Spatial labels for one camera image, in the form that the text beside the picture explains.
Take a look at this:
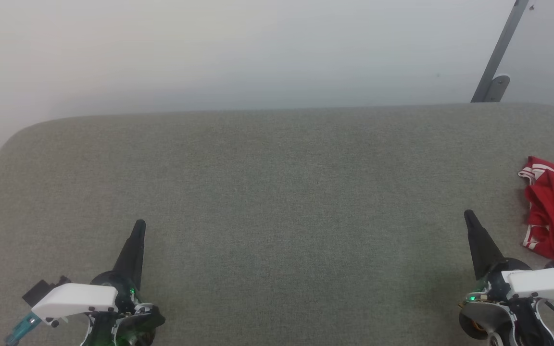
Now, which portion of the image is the grey metal bar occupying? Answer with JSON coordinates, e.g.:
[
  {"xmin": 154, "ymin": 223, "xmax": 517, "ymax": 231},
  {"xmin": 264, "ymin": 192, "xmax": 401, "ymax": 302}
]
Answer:
[{"xmin": 471, "ymin": 0, "xmax": 531, "ymax": 103}]

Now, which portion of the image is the grey fabric sofa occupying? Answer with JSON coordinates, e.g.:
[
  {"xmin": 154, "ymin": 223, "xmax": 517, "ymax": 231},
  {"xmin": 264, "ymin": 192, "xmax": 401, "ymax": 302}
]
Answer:
[{"xmin": 0, "ymin": 102, "xmax": 554, "ymax": 346}]

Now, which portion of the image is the black cable with teal connector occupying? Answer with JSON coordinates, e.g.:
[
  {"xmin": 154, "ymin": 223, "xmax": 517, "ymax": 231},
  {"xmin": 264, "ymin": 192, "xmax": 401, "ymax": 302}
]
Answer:
[{"xmin": 5, "ymin": 311, "xmax": 42, "ymax": 346}]

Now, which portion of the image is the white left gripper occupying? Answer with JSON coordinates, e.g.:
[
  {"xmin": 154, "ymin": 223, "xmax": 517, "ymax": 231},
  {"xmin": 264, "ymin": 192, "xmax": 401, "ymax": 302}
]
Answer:
[{"xmin": 32, "ymin": 220, "xmax": 147, "ymax": 328}]

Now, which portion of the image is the grey metal bracket plate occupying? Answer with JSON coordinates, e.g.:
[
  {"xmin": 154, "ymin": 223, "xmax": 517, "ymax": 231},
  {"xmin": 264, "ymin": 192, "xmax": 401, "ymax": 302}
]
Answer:
[{"xmin": 485, "ymin": 74, "xmax": 511, "ymax": 103}]

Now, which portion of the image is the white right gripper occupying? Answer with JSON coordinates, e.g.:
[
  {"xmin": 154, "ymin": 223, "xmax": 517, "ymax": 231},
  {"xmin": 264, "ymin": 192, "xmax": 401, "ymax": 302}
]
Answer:
[{"xmin": 464, "ymin": 210, "xmax": 554, "ymax": 308}]

